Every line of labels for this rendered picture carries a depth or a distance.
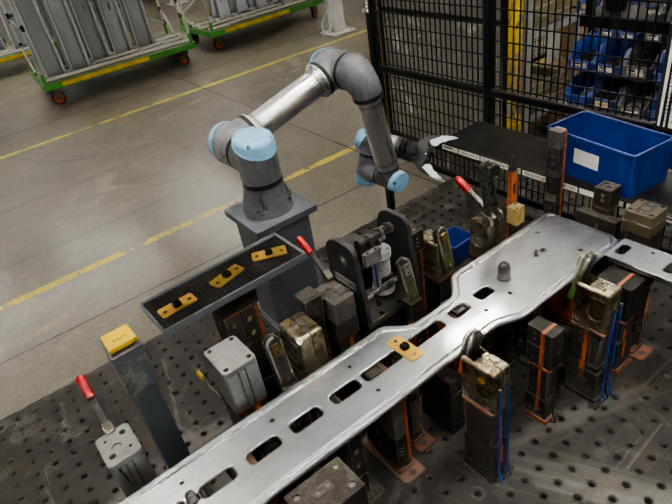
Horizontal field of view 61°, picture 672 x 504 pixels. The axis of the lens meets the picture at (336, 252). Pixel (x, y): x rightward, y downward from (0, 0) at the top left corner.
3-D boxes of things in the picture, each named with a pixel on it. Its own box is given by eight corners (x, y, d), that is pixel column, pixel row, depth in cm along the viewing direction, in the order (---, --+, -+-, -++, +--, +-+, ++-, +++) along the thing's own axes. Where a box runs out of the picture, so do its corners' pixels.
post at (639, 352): (641, 362, 153) (659, 276, 137) (602, 342, 160) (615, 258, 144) (654, 350, 155) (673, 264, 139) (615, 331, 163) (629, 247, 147)
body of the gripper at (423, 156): (436, 146, 202) (404, 139, 206) (431, 143, 194) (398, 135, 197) (430, 168, 203) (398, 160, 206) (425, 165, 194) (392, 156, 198)
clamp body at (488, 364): (493, 494, 128) (494, 388, 109) (452, 460, 137) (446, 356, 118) (519, 469, 133) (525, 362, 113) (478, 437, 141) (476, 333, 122)
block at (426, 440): (420, 453, 140) (412, 370, 124) (385, 423, 149) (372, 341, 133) (436, 440, 142) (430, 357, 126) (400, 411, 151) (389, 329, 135)
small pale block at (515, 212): (513, 313, 175) (517, 210, 155) (504, 308, 178) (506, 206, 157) (520, 307, 177) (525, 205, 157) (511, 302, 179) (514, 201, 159)
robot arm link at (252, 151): (255, 191, 158) (243, 146, 150) (231, 178, 167) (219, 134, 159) (290, 174, 163) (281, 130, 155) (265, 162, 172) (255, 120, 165)
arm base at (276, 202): (235, 208, 172) (226, 179, 167) (277, 189, 179) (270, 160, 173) (260, 226, 161) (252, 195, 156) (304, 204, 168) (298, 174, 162)
